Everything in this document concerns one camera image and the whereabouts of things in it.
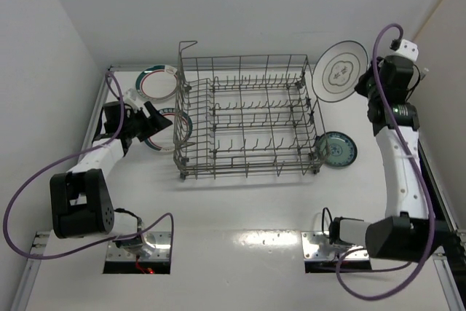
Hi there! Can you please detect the green red rimmed plate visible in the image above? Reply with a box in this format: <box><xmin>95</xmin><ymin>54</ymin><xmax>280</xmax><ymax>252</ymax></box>
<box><xmin>135</xmin><ymin>65</ymin><xmax>178</xmax><ymax>103</ymax></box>
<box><xmin>144</xmin><ymin>108</ymin><xmax>193</xmax><ymax>153</ymax></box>

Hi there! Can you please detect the white plate teal line pattern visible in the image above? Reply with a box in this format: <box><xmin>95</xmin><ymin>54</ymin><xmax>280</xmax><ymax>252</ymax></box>
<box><xmin>312</xmin><ymin>40</ymin><xmax>369</xmax><ymax>103</ymax></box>

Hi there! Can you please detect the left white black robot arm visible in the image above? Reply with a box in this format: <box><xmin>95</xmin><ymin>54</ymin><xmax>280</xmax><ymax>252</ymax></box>
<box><xmin>50</xmin><ymin>101</ymin><xmax>173</xmax><ymax>240</ymax></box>

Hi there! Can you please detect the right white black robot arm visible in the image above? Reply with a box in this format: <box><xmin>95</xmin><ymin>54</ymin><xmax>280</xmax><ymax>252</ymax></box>
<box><xmin>329</xmin><ymin>55</ymin><xmax>449</xmax><ymax>262</ymax></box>

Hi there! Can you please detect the blue floral teal plate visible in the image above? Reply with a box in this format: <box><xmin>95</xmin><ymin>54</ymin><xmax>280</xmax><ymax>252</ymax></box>
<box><xmin>316</xmin><ymin>131</ymin><xmax>358</xmax><ymax>168</ymax></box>

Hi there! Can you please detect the black cable with white plug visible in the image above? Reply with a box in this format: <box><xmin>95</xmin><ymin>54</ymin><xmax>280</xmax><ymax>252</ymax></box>
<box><xmin>413</xmin><ymin>66</ymin><xmax>430</xmax><ymax>92</ymax></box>

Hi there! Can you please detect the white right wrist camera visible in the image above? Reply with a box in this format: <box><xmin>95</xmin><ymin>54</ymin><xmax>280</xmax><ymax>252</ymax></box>
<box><xmin>390</xmin><ymin>39</ymin><xmax>419</xmax><ymax>63</ymax></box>

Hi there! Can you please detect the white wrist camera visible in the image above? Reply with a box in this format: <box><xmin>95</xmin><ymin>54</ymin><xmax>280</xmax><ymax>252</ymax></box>
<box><xmin>390</xmin><ymin>39</ymin><xmax>419</xmax><ymax>63</ymax></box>
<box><xmin>123</xmin><ymin>88</ymin><xmax>141</xmax><ymax>111</ymax></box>

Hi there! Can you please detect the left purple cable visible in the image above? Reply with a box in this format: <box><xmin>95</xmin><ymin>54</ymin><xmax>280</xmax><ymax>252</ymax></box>
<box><xmin>2</xmin><ymin>72</ymin><xmax>175</xmax><ymax>261</ymax></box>

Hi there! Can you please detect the purple cable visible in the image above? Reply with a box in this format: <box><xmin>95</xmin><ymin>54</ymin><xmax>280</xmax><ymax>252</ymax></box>
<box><xmin>2</xmin><ymin>72</ymin><xmax>175</xmax><ymax>261</ymax></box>
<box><xmin>334</xmin><ymin>23</ymin><xmax>436</xmax><ymax>299</ymax></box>

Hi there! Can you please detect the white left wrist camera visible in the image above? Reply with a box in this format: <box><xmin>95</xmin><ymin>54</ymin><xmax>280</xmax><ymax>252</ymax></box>
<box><xmin>123</xmin><ymin>88</ymin><xmax>141</xmax><ymax>111</ymax></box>

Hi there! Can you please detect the grey wire dish rack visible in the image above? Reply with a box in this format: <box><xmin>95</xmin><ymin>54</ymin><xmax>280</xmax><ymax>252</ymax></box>
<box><xmin>173</xmin><ymin>41</ymin><xmax>327</xmax><ymax>179</ymax></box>

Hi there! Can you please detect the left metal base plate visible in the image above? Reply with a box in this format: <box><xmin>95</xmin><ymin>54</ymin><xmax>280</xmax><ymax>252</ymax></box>
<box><xmin>106</xmin><ymin>232</ymin><xmax>172</xmax><ymax>262</ymax></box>

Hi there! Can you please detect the metal base plate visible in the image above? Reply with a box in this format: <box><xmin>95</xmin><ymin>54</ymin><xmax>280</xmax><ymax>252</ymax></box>
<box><xmin>106</xmin><ymin>232</ymin><xmax>172</xmax><ymax>262</ymax></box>
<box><xmin>301</xmin><ymin>231</ymin><xmax>370</xmax><ymax>262</ymax></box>

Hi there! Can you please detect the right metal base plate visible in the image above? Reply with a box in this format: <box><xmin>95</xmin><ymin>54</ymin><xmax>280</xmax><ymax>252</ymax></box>
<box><xmin>301</xmin><ymin>231</ymin><xmax>370</xmax><ymax>262</ymax></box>

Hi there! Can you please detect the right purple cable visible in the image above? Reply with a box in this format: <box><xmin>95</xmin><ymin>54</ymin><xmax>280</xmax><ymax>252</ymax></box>
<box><xmin>334</xmin><ymin>23</ymin><xmax>436</xmax><ymax>299</ymax></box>

